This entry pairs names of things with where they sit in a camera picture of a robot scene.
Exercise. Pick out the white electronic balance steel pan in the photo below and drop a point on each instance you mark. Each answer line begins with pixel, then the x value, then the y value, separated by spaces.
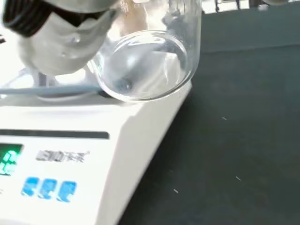
pixel 131 145

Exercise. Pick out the black bench cloth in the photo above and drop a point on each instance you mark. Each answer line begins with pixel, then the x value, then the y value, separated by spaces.
pixel 234 140

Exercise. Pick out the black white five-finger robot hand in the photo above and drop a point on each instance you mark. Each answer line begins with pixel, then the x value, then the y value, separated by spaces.
pixel 58 44

